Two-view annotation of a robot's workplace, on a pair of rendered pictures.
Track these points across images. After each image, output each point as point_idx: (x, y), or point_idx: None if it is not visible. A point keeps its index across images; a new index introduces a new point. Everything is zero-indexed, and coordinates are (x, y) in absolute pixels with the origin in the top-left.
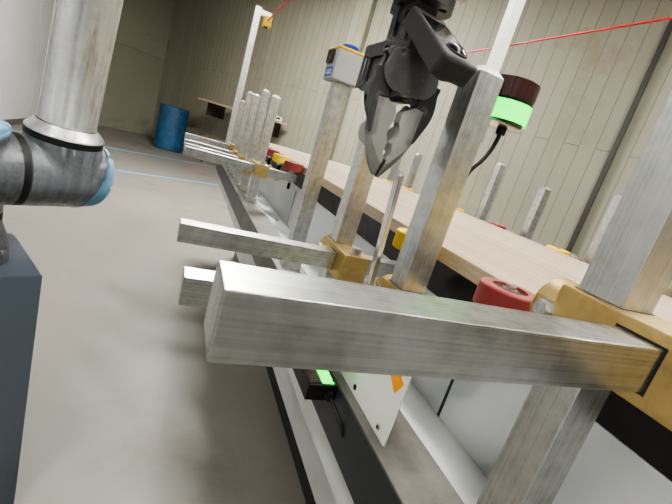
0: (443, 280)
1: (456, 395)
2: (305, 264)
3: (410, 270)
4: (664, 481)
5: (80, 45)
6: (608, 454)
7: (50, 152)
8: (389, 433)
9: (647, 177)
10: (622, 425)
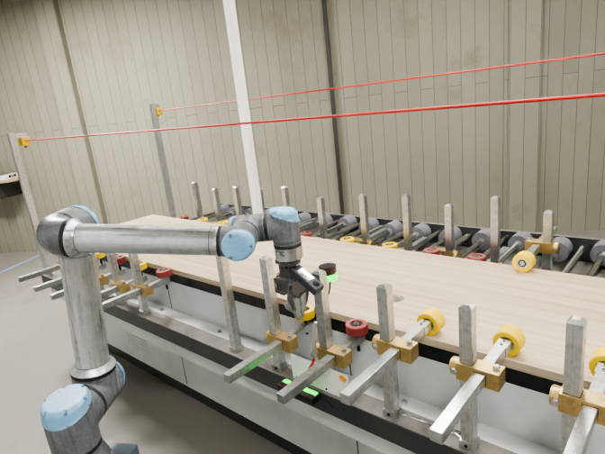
0: None
1: (354, 363)
2: (222, 335)
3: (327, 341)
4: (420, 358)
5: (96, 322)
6: None
7: (103, 382)
8: None
9: (381, 313)
10: None
